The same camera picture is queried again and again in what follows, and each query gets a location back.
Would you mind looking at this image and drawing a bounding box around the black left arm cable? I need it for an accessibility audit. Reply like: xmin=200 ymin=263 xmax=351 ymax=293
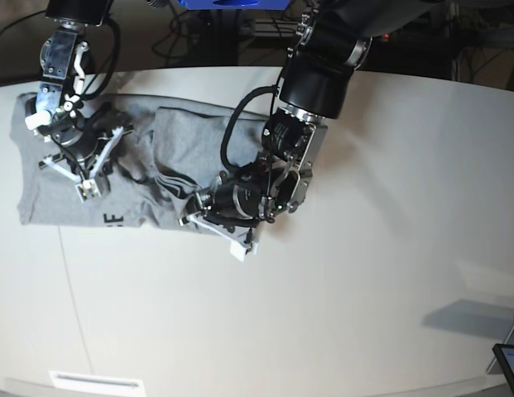
xmin=220 ymin=84 xmax=282 ymax=175

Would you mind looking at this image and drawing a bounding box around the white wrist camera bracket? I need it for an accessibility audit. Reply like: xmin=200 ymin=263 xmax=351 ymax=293
xmin=178 ymin=213 xmax=258 ymax=262
xmin=38 ymin=125 xmax=134 ymax=203

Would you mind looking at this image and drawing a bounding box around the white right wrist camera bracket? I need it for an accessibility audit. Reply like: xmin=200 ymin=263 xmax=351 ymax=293
xmin=38 ymin=125 xmax=134 ymax=203

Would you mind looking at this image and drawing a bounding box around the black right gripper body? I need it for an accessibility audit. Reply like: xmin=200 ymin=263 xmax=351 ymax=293
xmin=49 ymin=109 xmax=132 ymax=190

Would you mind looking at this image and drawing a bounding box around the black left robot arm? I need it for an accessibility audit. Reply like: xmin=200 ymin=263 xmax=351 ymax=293
xmin=183 ymin=1 xmax=437 ymax=232

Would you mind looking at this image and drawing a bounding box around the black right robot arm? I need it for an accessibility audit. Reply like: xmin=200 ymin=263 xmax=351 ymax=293
xmin=25 ymin=1 xmax=133 ymax=201

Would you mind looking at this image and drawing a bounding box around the grey T-shirt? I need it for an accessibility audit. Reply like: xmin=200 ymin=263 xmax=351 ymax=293
xmin=10 ymin=93 xmax=233 ymax=230

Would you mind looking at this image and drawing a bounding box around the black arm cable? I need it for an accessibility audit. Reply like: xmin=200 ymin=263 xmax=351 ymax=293
xmin=220 ymin=84 xmax=282 ymax=175
xmin=76 ymin=18 xmax=122 ymax=103

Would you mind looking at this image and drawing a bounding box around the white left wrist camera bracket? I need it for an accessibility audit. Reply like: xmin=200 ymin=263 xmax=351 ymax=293
xmin=178 ymin=213 xmax=258 ymax=262

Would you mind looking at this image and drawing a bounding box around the tablet with dark frame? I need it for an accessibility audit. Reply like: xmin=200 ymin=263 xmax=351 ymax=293
xmin=492 ymin=343 xmax=514 ymax=396

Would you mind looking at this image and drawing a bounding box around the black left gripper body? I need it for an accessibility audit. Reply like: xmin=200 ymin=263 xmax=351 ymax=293
xmin=185 ymin=171 xmax=263 ymax=229

